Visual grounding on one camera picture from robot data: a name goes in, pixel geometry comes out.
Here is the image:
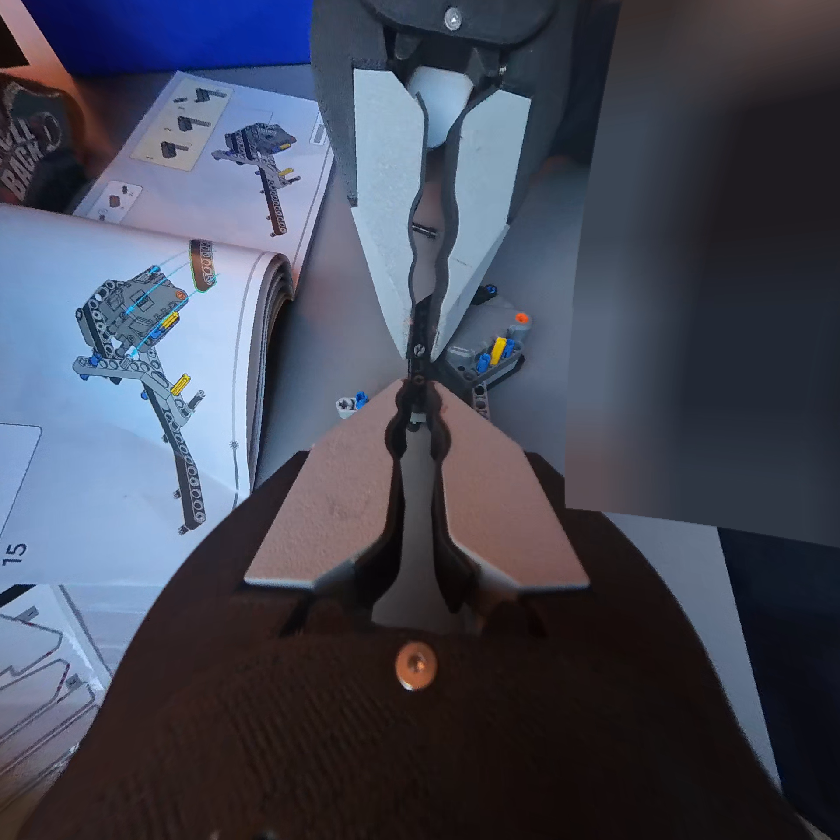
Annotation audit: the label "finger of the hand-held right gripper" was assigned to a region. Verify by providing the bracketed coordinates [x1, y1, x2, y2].
[420, 87, 532, 363]
[351, 67, 429, 360]

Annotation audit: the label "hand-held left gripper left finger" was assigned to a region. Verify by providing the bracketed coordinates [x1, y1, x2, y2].
[244, 379, 421, 611]

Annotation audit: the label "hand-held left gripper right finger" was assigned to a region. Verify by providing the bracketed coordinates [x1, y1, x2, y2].
[423, 382, 592, 619]

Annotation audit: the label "grey and black lego assembly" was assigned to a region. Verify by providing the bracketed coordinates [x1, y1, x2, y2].
[445, 283, 534, 422]

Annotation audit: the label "open lego instruction booklet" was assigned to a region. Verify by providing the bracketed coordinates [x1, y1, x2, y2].
[0, 71, 337, 586]

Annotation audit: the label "blue board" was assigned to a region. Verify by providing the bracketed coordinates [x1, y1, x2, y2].
[20, 0, 317, 74]

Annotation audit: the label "dark printed bag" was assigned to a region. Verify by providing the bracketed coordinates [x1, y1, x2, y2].
[0, 73, 90, 213]

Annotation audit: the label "white printed paper sheet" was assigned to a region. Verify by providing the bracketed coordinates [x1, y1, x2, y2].
[0, 583, 133, 778]

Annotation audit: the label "person's dark blue pants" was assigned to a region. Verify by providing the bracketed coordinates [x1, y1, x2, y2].
[717, 525, 840, 840]

